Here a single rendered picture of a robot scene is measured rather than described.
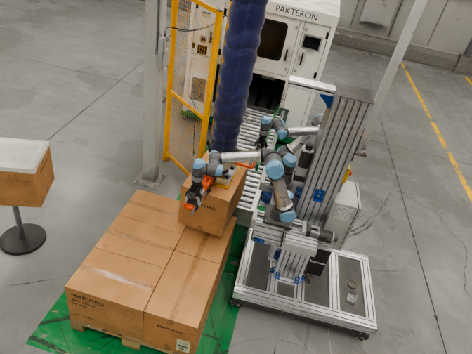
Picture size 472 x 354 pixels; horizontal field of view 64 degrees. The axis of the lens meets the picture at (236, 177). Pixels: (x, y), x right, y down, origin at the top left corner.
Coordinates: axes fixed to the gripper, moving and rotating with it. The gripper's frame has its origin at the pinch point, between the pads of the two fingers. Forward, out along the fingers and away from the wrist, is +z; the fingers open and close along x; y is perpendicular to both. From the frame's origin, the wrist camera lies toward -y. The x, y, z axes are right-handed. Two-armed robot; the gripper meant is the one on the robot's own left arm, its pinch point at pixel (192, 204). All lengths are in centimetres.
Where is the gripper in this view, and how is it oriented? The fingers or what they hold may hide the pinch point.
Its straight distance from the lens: 261.5
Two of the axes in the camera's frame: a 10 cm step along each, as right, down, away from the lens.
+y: 2.8, -5.3, 8.0
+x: -9.4, -3.1, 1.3
